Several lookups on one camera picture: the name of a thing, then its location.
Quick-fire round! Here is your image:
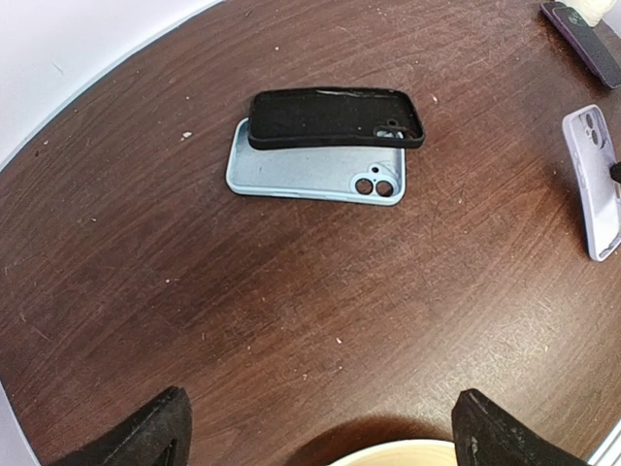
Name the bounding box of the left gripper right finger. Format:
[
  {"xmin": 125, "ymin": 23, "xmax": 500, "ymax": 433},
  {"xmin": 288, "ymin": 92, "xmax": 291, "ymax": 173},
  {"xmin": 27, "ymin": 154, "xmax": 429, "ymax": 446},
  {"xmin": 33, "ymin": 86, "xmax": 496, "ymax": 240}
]
[{"xmin": 451, "ymin": 388, "xmax": 582, "ymax": 466}]

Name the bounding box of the dark purple smartphone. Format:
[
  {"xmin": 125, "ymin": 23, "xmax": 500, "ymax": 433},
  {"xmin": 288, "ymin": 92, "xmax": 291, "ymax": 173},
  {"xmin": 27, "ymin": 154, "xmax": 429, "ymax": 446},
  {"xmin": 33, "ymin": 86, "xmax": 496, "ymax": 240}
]
[{"xmin": 540, "ymin": 2, "xmax": 620, "ymax": 89}]

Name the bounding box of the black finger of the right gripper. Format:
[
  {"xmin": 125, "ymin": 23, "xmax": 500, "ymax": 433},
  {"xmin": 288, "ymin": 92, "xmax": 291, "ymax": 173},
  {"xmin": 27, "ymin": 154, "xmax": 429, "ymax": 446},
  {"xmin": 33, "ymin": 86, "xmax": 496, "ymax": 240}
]
[{"xmin": 609, "ymin": 162, "xmax": 621, "ymax": 183}]

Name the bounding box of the cream ribbed mug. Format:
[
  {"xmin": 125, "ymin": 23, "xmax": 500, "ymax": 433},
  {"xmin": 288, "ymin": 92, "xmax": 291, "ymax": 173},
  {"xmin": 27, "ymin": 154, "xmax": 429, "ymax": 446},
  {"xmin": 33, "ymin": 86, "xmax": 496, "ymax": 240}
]
[{"xmin": 565, "ymin": 0, "xmax": 617, "ymax": 27}]

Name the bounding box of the light blue phone case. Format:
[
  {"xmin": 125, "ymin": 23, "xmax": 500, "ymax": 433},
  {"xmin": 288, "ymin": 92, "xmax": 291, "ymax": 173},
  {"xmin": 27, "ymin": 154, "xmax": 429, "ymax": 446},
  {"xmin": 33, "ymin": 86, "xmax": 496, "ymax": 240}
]
[{"xmin": 225, "ymin": 118, "xmax": 407, "ymax": 207}]

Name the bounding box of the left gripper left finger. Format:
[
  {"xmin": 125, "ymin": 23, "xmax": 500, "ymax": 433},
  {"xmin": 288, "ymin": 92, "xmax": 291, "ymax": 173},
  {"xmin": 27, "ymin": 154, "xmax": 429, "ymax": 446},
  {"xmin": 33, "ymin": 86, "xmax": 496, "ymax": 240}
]
[{"xmin": 54, "ymin": 386, "xmax": 192, "ymax": 466}]

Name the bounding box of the lavender phone case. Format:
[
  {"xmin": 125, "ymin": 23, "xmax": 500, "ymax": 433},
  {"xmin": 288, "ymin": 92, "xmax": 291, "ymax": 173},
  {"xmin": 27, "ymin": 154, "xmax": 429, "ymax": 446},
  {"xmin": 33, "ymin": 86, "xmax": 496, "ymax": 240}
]
[{"xmin": 562, "ymin": 104, "xmax": 620, "ymax": 262}]

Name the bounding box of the tan round plate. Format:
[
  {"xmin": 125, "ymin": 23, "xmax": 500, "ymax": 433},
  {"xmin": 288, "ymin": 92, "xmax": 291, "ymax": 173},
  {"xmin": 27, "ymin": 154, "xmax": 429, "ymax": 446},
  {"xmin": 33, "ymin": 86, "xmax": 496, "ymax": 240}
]
[{"xmin": 331, "ymin": 439, "xmax": 457, "ymax": 466}]

